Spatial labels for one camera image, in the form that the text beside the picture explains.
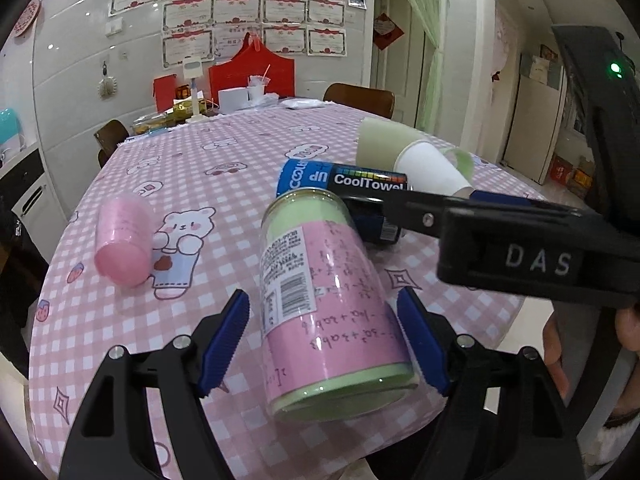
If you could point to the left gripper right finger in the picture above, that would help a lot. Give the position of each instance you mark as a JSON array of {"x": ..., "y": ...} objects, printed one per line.
[{"x": 504, "y": 417}]

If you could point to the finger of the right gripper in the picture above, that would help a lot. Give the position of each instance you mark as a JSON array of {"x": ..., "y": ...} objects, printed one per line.
[{"x": 386, "y": 215}]

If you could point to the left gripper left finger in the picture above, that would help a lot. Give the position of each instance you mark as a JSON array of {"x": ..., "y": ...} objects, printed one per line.
[{"x": 112, "y": 434}]

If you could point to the clear jar pink green paper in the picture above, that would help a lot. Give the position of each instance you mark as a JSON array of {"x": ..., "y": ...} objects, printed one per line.
[{"x": 332, "y": 347}]

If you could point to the white paper cup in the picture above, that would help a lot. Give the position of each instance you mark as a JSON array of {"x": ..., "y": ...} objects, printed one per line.
[{"x": 429, "y": 171}]

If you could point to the pale green paper cup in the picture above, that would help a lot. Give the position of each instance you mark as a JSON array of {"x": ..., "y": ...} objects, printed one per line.
[{"x": 380, "y": 142}]

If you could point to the pink plastic cup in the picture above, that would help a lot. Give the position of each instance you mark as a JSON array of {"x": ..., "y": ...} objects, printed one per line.
[{"x": 123, "y": 246}]

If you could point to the plastic cup with straw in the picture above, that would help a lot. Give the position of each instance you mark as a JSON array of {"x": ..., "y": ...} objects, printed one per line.
[{"x": 257, "y": 84}]

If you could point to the person's hand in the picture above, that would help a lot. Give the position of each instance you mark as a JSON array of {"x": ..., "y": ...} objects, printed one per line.
[{"x": 628, "y": 333}]

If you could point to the blue CoolTowel can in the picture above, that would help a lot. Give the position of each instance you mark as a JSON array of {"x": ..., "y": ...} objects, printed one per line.
[{"x": 356, "y": 186}]

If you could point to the brown chair right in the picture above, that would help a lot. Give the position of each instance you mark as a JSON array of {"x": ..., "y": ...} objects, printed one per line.
[{"x": 373, "y": 101}]

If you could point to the brown chair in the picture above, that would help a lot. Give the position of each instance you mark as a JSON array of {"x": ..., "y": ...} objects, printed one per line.
[
  {"x": 373, "y": 101},
  {"x": 109, "y": 137}
]

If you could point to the white refrigerator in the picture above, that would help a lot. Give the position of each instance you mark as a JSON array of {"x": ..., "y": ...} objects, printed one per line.
[{"x": 537, "y": 117}]

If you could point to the white plastic bag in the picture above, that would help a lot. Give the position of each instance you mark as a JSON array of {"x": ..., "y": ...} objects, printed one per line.
[{"x": 301, "y": 103}]

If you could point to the red diamond door decoration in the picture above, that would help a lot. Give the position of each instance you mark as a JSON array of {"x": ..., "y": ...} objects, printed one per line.
[{"x": 385, "y": 32}]

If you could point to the pink checkered tablecloth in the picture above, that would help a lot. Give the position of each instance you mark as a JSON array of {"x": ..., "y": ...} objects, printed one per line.
[{"x": 222, "y": 175}]

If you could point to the white box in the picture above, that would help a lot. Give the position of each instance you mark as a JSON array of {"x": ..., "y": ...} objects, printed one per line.
[{"x": 233, "y": 99}]

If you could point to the green door curtain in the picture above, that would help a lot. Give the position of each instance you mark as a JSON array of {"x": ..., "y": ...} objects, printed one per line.
[{"x": 431, "y": 14}]

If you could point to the red gift bag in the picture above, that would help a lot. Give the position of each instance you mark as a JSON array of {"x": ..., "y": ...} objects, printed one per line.
[{"x": 253, "y": 59}]

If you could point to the white desk lamp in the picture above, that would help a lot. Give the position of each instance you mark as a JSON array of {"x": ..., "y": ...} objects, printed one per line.
[{"x": 192, "y": 70}]

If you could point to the brown chair left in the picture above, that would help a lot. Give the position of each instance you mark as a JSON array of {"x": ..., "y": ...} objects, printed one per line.
[{"x": 109, "y": 137}]

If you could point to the small red box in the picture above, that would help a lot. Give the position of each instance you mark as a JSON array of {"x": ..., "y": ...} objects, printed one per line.
[{"x": 163, "y": 91}]

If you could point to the teal kettle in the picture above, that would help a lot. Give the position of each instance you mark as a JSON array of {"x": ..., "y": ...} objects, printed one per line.
[{"x": 11, "y": 136}]

